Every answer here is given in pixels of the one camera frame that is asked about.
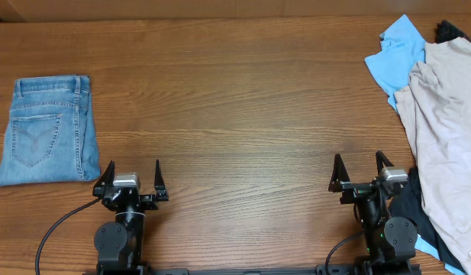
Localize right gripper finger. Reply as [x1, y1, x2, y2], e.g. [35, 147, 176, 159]
[330, 154, 350, 185]
[376, 150, 394, 174]

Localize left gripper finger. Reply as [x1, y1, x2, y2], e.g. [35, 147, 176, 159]
[95, 160, 115, 188]
[154, 160, 166, 196]

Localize beige cotton shorts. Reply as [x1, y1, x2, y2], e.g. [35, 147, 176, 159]
[395, 37, 471, 274]

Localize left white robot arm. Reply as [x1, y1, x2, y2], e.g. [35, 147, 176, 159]
[92, 161, 169, 274]

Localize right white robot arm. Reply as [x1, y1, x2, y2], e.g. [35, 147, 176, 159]
[315, 151, 421, 275]

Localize black garment with logo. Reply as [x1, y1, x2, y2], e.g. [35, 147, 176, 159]
[389, 167, 465, 274]

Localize folded blue denim jeans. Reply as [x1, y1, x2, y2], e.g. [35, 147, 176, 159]
[0, 75, 101, 186]

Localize light blue shirt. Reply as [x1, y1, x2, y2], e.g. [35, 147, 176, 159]
[364, 15, 426, 112]

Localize black patterned garment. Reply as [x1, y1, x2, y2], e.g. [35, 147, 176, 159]
[434, 20, 471, 44]

